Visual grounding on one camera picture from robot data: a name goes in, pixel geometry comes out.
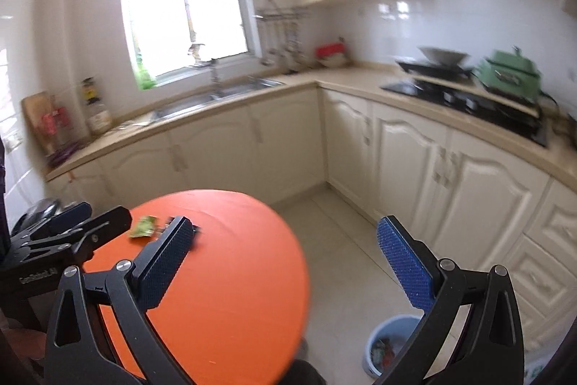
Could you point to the red lidded bowl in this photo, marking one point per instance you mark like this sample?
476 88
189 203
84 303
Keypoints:
333 55

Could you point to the stainless steel sink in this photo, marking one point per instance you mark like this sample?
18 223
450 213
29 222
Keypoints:
200 101

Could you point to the red utensil rack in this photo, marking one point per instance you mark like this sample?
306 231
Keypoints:
58 130

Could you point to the cream lower cabinets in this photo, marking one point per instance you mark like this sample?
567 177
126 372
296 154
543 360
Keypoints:
471 190

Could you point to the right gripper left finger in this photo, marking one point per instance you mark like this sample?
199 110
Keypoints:
79 348

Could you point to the green dish soap bottle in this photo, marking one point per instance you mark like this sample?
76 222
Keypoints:
143 78

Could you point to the green electric cooker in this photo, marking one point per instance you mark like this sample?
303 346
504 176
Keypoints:
510 74

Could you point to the light blue trash bin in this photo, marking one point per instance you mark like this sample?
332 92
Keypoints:
386 342

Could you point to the wall utensil rail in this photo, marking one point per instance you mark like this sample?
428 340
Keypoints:
280 38

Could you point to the yellow label sauce bottle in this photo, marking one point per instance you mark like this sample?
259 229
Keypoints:
90 93

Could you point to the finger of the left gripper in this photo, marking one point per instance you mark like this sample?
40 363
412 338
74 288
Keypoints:
95 233
71 217

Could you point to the green wrapper scrap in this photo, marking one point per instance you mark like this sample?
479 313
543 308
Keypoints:
145 228

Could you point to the kitchen window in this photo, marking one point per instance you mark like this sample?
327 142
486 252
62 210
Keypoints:
185 1

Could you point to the large clear jar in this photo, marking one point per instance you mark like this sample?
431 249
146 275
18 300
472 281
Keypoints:
99 119

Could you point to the grey bowl on rack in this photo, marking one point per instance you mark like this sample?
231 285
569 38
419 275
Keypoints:
443 57

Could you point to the wooden cutting board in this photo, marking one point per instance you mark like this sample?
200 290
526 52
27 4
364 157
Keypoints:
39 114

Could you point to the black gas stove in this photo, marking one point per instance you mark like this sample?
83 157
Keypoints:
456 88

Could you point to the dark trouser leg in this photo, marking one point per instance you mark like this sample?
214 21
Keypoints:
302 373

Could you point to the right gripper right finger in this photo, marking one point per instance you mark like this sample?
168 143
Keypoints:
490 348

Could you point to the orange round table cloth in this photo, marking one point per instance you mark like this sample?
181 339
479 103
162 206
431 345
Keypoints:
238 306

